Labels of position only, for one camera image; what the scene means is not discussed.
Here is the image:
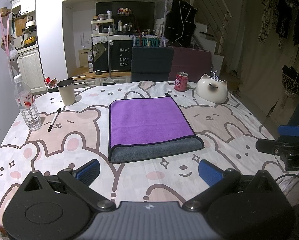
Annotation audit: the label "purple grey microfiber towel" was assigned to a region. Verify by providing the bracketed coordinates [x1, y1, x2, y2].
[108, 94, 204, 164]

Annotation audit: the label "bear pattern tablecloth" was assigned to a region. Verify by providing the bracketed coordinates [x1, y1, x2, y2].
[0, 81, 299, 227]

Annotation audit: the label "black marker pen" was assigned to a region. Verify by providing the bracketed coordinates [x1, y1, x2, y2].
[47, 108, 61, 132]

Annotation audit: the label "white ceramic cat figurine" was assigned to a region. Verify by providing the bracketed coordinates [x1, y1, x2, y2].
[195, 72, 228, 103]

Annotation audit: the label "beige paper cup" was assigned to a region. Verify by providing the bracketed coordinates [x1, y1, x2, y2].
[57, 79, 75, 106]

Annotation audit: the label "grey trash bin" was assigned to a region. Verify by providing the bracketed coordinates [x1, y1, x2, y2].
[44, 77, 58, 93]

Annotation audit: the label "clear plastic water bottle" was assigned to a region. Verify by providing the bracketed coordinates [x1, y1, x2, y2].
[13, 74, 42, 131]

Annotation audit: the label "broom with dustpan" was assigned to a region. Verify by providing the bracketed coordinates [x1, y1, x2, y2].
[103, 32, 116, 86]

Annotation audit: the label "red milk drink can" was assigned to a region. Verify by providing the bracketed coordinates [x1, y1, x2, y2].
[175, 72, 188, 92]

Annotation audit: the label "maroon chair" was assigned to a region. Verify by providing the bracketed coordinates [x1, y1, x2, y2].
[169, 47, 212, 83]

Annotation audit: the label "white kitchen cabinets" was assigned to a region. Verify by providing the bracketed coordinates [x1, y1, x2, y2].
[17, 45, 46, 94]

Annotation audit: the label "dark blue chair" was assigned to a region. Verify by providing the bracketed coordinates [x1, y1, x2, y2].
[130, 46, 174, 82]

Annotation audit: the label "black have a nice day cabinet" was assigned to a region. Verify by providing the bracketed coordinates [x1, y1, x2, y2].
[92, 40, 133, 72]

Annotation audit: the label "black hanging jacket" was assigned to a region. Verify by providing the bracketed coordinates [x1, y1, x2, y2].
[164, 0, 197, 48]

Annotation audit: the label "white shelf rack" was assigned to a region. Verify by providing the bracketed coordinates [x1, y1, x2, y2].
[91, 19, 114, 37]

